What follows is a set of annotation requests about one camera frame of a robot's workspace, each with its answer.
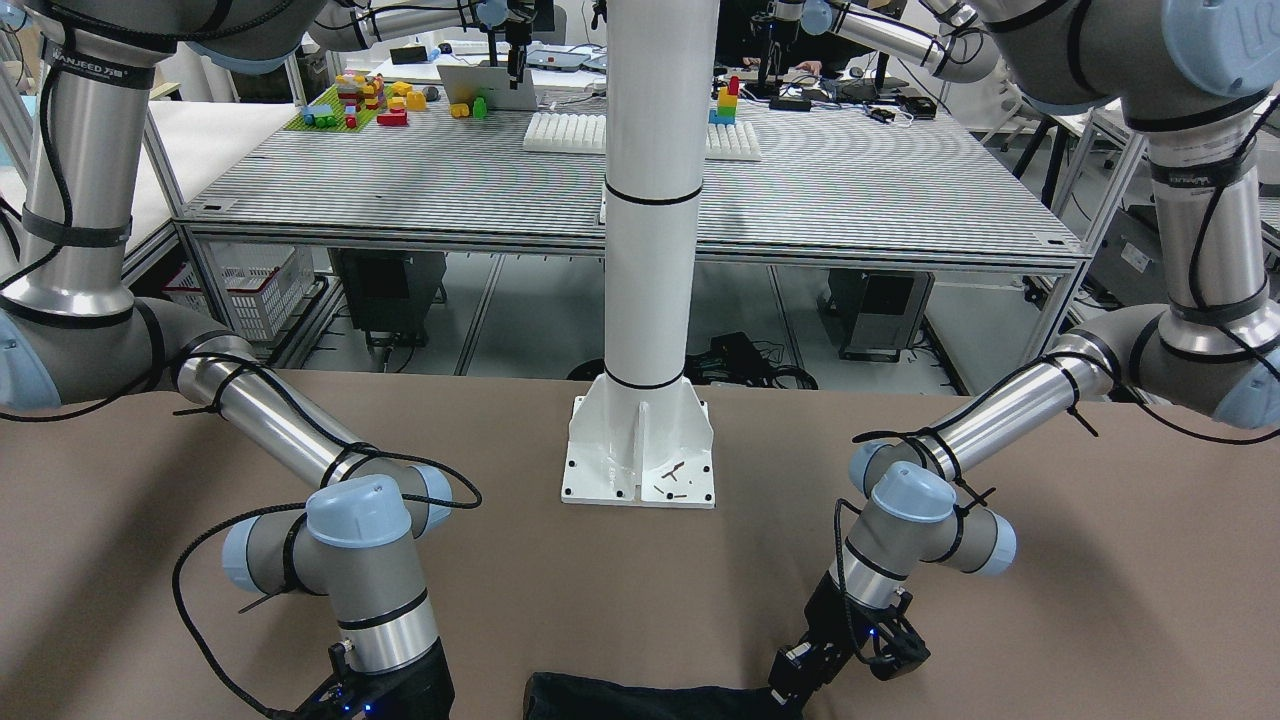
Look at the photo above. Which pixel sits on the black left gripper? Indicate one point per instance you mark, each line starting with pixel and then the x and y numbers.
pixel 826 622

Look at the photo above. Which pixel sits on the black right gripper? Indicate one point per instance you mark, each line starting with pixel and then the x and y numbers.
pixel 428 680

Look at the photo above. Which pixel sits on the black t-shirt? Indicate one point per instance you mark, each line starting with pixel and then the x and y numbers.
pixel 563 696

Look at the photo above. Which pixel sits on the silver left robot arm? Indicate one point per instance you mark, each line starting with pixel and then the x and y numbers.
pixel 1189 75

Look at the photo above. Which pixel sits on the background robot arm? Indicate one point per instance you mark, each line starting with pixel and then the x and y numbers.
pixel 961 51

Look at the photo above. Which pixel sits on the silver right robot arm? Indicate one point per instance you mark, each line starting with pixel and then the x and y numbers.
pixel 73 334

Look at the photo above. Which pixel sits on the white plastic basket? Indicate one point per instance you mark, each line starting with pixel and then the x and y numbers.
pixel 265 284

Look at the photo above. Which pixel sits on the grey striped work table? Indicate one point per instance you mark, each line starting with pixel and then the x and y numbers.
pixel 829 188

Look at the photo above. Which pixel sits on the colourful toy brick set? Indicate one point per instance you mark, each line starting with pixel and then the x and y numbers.
pixel 355 101

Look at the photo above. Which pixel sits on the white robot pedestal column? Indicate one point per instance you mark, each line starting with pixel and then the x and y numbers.
pixel 641 436

